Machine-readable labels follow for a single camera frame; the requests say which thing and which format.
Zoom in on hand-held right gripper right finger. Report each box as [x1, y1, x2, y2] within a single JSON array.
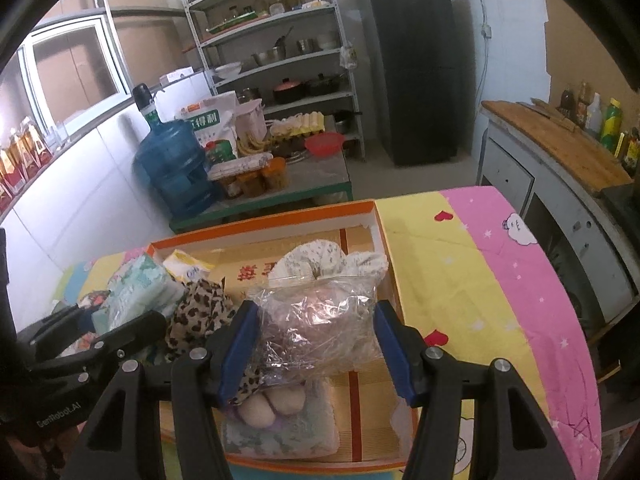
[[372, 301, 571, 480]]

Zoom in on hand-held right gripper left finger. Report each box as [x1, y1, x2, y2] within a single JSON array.
[[72, 300, 261, 480]]

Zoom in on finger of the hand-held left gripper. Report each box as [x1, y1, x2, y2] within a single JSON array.
[[16, 305, 96, 358], [27, 310, 168, 388]]

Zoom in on green printed tissue pack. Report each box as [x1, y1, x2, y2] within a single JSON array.
[[107, 255, 187, 332]]

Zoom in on leopard print cloth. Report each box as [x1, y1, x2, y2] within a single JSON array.
[[165, 280, 262, 406]]

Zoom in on plush bear pink dress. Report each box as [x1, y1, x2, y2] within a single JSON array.
[[237, 387, 307, 428]]

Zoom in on orange cardboard box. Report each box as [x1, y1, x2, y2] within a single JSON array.
[[147, 200, 427, 473]]

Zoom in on floral pack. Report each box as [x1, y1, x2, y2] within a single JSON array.
[[247, 280, 382, 386]]

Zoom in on white lace cloth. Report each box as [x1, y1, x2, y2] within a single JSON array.
[[345, 251, 389, 282]]

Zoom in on white printed tissue pack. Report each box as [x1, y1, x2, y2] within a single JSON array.
[[222, 380, 341, 461]]

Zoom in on white floral fabric cap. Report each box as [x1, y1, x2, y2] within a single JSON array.
[[272, 240, 351, 282]]

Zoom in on cartoon printed tablecloth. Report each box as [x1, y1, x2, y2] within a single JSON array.
[[55, 185, 603, 480]]

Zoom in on blue water jug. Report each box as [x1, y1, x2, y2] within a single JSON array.
[[134, 110, 217, 218]]

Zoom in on clear lidded container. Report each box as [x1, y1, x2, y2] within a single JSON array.
[[207, 155, 274, 181]]

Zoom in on green low table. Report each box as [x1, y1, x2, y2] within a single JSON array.
[[170, 145, 354, 234]]

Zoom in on bunch of bananas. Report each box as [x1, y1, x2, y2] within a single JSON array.
[[237, 135, 272, 158]]

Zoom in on grey counter cabinet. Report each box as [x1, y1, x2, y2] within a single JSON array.
[[475, 105, 640, 343]]

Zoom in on red plastic basket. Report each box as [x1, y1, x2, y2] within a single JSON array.
[[305, 134, 347, 159]]

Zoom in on black water pump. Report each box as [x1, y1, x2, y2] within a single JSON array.
[[131, 84, 161, 122]]

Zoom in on egg tray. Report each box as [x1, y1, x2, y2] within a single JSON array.
[[270, 112, 327, 139]]

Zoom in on white sliding window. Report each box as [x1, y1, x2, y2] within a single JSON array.
[[20, 10, 132, 126]]

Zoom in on small white box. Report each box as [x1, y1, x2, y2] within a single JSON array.
[[160, 67, 196, 86]]

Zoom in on wooden cutting board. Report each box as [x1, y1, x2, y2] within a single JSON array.
[[481, 100, 634, 197]]

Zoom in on red lid pot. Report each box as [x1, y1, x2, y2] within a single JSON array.
[[272, 78, 306, 106]]

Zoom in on black stove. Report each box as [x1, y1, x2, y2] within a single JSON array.
[[600, 182, 640, 226]]

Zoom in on dark grey refrigerator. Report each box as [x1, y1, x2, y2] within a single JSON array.
[[362, 0, 463, 167]]

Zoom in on steel bowl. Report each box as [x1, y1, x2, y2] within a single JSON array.
[[251, 46, 287, 66]]

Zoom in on brown sauce bottle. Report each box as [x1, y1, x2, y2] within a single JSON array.
[[575, 82, 590, 128]]

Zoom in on white plastic bottle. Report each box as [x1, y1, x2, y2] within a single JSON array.
[[586, 92, 603, 136]]

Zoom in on dark oil bottle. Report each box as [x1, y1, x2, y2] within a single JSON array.
[[617, 127, 640, 171]]

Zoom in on green yellow bottle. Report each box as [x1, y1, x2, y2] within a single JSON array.
[[600, 99, 623, 153]]

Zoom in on green tray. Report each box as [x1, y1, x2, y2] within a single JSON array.
[[206, 12, 268, 35]]

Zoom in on white metal shelf rack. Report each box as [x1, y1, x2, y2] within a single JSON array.
[[172, 0, 367, 161]]

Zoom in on cardboard sheet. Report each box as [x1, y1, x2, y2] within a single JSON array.
[[544, 0, 640, 111]]

